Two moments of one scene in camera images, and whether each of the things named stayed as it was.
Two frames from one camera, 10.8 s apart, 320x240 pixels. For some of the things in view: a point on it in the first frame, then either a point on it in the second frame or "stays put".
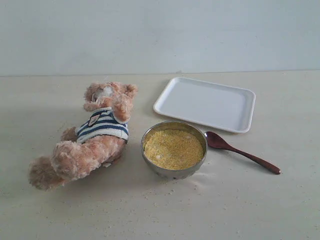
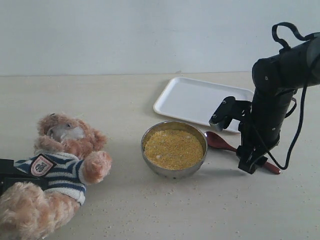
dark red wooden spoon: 214,140 stays put
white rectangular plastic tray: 223,107 stays put
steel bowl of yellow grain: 173,150 stays put
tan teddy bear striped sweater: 99,142 → 67,157
